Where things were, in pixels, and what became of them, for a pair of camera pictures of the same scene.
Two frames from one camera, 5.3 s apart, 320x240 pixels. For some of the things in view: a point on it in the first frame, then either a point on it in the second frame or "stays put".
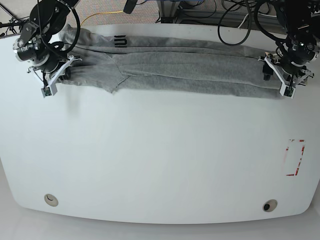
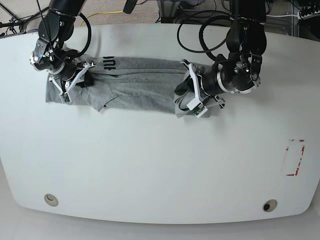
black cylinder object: [129, 6] stays put
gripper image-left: [51, 69] -> [70, 77]
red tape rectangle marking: [287, 149] stays put
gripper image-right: [289, 76] -> [207, 86]
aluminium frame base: [168, 9] stays put
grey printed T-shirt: [117, 64] -> [128, 84]
